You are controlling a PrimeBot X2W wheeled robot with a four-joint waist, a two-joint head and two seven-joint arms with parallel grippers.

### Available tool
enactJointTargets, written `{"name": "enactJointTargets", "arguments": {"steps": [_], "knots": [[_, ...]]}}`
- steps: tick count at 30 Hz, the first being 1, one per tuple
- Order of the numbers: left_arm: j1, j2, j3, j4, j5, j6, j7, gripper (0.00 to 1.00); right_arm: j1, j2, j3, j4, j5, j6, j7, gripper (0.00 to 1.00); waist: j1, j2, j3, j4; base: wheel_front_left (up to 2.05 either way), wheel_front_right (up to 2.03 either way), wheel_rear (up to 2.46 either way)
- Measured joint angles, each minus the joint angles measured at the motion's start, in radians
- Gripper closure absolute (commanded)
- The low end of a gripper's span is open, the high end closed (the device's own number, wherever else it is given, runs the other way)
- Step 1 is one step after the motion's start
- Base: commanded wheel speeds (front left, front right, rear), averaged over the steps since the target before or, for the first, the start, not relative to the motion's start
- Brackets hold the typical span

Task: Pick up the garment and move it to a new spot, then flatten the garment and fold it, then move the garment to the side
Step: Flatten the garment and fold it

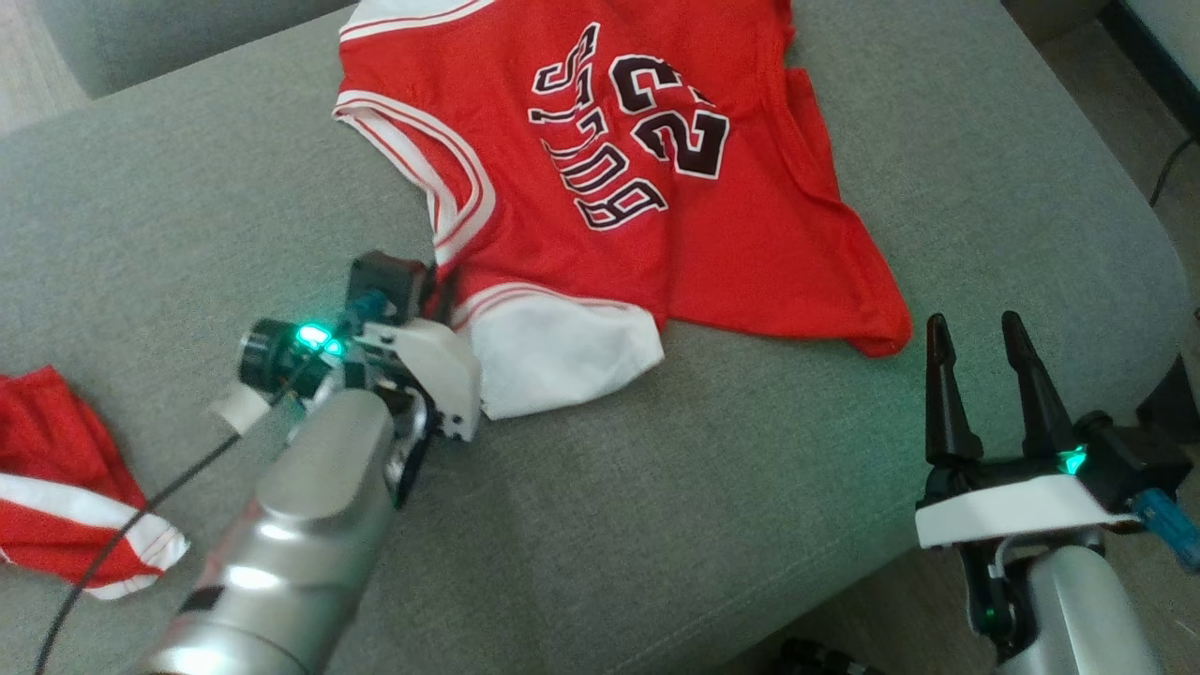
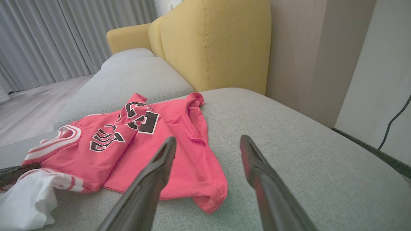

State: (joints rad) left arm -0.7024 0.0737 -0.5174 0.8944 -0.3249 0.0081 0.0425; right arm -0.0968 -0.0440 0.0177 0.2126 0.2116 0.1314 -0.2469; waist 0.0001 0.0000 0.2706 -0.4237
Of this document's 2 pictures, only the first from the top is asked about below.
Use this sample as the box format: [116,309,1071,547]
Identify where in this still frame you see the red basketball jersey white sleeves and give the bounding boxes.
[333,0,912,421]

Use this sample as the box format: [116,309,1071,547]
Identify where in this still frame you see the red shorts white stripe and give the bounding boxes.
[0,366,190,601]

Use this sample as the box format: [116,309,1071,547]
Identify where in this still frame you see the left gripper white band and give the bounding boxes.
[237,267,484,509]

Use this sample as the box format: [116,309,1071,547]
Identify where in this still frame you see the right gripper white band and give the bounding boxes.
[914,310,1141,650]

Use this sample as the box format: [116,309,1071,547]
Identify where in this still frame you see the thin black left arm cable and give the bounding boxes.
[33,370,315,675]

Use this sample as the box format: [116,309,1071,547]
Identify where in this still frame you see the white cable clip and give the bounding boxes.
[210,384,275,437]

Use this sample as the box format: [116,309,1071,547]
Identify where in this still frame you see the white panel with dark edge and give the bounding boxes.
[1097,0,1200,128]

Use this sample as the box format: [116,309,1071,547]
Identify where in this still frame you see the black floor cable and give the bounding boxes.
[1148,134,1200,209]

